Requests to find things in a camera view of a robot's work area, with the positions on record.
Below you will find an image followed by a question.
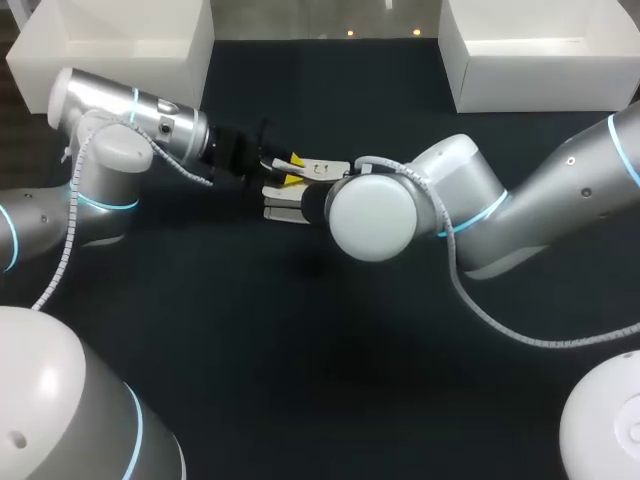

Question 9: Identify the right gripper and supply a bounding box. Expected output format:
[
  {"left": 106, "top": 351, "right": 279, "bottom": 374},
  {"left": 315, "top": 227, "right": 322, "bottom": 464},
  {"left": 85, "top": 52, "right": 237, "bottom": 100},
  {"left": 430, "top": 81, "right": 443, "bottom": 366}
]
[{"left": 267, "top": 149, "right": 335, "bottom": 227}]

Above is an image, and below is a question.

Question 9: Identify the large white open box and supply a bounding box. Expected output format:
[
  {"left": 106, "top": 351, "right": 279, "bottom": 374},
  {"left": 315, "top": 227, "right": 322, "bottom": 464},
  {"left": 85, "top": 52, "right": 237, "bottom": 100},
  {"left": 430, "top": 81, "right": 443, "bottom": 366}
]
[
  {"left": 437, "top": 0, "right": 640, "bottom": 115},
  {"left": 4, "top": 0, "right": 216, "bottom": 116}
]

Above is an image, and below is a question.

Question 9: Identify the white cable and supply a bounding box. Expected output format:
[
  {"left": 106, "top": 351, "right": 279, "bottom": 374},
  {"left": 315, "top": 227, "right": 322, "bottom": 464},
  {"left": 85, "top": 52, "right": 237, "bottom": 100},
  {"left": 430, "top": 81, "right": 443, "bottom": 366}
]
[
  {"left": 30, "top": 109, "right": 217, "bottom": 312},
  {"left": 353, "top": 155, "right": 640, "bottom": 351}
]

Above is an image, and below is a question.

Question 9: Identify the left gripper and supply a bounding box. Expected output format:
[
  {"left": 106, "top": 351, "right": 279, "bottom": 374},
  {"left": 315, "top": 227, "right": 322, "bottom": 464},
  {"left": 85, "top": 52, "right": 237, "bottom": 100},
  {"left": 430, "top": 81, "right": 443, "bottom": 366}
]
[{"left": 198, "top": 117, "right": 274, "bottom": 190}]

